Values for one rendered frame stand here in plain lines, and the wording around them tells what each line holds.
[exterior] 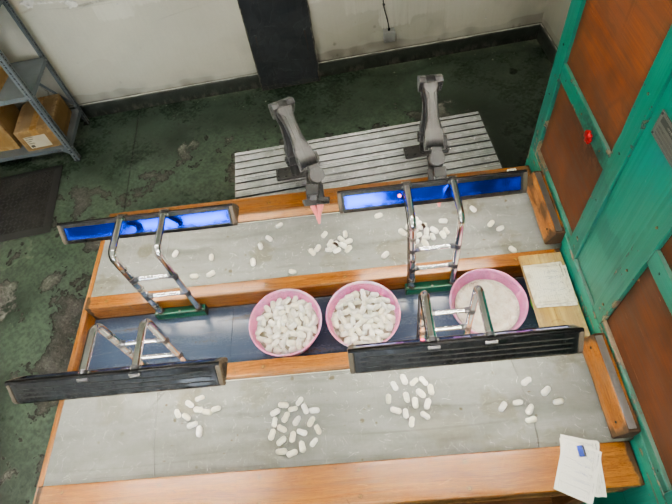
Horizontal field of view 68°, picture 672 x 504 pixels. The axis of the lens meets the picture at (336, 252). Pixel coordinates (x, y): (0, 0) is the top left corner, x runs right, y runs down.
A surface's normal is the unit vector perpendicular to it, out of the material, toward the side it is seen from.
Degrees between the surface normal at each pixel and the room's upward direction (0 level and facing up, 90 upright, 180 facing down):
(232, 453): 0
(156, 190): 0
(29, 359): 0
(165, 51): 90
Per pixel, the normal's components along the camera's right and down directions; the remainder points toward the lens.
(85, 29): 0.11, 0.82
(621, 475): -0.11, -0.55
